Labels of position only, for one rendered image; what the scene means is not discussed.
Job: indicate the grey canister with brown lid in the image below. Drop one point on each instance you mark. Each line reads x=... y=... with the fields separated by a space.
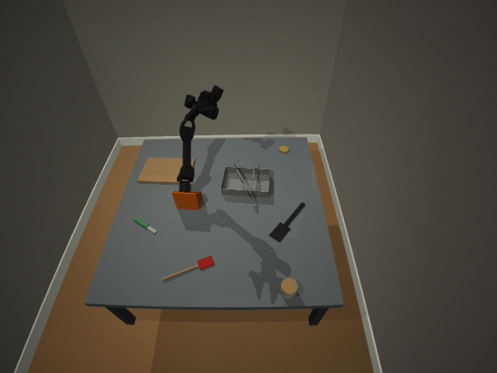
x=288 y=288

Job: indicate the red spatula with wooden handle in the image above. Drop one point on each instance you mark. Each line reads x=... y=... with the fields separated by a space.
x=203 y=263

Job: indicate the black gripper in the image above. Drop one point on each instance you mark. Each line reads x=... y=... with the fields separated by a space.
x=210 y=111

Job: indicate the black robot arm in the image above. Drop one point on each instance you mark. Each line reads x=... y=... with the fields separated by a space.
x=187 y=135

